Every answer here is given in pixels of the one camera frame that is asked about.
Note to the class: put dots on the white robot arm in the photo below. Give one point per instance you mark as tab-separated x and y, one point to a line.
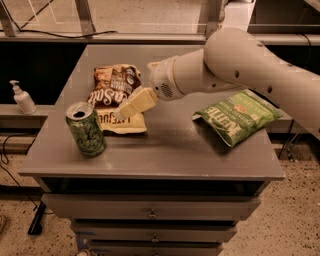
231	57

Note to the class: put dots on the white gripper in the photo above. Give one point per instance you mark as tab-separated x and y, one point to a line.
161	78

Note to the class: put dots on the green soda can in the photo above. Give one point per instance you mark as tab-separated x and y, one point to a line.
84	126

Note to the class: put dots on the grey drawer cabinet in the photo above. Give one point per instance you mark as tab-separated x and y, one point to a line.
199	187

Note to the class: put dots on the brown chip bag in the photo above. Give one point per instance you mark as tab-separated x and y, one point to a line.
113	85

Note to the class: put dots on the white pump bottle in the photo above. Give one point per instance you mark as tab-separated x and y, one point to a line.
22	98

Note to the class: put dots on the black stand foot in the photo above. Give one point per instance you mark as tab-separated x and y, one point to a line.
36	227

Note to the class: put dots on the drawer knob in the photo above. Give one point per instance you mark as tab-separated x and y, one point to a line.
155	239
152	214

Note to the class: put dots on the green chip bag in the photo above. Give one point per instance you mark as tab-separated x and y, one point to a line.
237	117

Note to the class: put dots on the top drawer knob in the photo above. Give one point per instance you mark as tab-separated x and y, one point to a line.
152	214

